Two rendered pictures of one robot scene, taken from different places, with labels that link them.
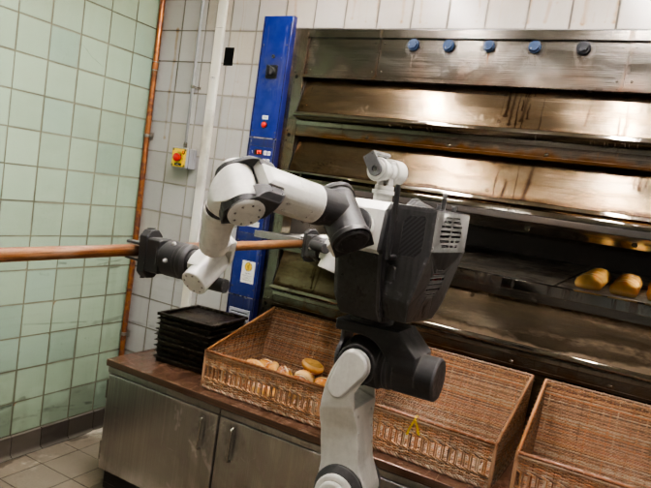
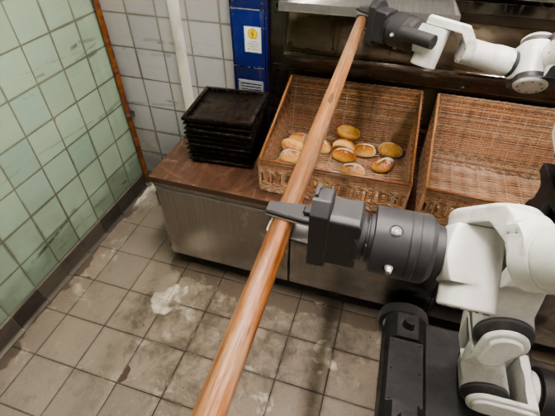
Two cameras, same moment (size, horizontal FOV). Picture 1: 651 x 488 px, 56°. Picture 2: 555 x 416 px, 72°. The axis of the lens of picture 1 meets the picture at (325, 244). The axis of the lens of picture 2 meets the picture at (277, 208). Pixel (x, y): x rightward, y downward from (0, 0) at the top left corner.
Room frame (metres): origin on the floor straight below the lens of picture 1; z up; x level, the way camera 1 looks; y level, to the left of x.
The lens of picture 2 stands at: (1.17, 0.55, 1.56)
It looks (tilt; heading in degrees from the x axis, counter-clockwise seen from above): 43 degrees down; 349
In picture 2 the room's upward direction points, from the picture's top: straight up
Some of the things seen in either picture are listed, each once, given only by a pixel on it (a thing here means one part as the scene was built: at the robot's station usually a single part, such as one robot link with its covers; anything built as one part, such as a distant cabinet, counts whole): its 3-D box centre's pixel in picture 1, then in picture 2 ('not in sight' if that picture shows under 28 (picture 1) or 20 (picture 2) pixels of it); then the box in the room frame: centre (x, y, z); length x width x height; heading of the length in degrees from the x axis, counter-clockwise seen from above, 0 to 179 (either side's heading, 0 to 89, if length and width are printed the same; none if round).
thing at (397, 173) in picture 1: (387, 175); not in sight; (1.63, -0.14, 1.47); 0.10 x 0.07 x 0.09; 145
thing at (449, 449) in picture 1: (436, 403); (505, 166); (2.11, -0.47, 0.72); 0.56 x 0.49 x 0.28; 61
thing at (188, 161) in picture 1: (183, 158); not in sight; (3.03, 0.75, 1.46); 0.10 x 0.07 x 0.10; 62
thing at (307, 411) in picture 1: (294, 359); (342, 139); (2.40, 0.05, 0.72); 0.56 x 0.49 x 0.28; 63
